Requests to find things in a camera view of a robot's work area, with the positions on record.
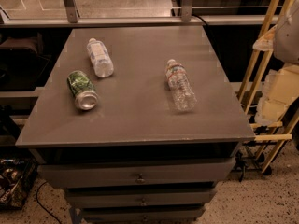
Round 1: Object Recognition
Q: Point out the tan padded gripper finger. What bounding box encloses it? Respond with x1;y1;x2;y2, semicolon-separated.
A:
254;63;299;126
252;26;277;51

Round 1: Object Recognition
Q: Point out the clear crinkled water bottle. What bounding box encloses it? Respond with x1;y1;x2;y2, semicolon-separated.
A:
165;59;197;112

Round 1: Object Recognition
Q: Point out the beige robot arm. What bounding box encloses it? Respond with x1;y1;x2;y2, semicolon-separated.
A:
253;0;299;126

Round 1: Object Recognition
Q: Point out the white label water bottle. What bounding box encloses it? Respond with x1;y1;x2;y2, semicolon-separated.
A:
87;38;114;78

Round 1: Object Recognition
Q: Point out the middle grey drawer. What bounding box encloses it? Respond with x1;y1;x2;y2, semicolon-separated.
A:
65;189;216;208

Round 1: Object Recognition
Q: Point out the grey drawer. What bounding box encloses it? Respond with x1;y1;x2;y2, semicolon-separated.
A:
81;205;205;223
65;189;216;208
38;158;235;189

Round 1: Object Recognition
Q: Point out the grey drawer cabinet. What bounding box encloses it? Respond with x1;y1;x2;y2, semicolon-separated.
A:
15;25;257;224

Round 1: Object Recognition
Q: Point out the green aluminium can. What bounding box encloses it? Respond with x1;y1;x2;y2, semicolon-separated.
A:
67;70;98;111

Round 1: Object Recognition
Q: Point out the bottom grey drawer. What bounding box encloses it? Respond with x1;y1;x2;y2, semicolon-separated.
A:
81;205;205;223

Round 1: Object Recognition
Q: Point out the top grey drawer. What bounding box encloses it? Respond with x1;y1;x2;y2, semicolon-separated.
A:
38;158;235;189

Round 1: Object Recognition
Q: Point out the bin of snack packets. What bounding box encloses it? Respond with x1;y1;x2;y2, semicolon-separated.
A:
0;159;37;210

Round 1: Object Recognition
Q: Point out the wooden easel frame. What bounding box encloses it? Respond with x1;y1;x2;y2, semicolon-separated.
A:
237;0;299;175

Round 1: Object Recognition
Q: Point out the black cable behind table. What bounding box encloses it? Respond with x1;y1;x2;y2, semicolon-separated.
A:
193;14;219;53

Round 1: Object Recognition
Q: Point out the metal railing frame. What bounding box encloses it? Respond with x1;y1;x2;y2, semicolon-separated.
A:
0;0;270;28

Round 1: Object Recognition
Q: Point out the black floor cable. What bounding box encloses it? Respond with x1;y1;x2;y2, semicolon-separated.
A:
35;180;63;224

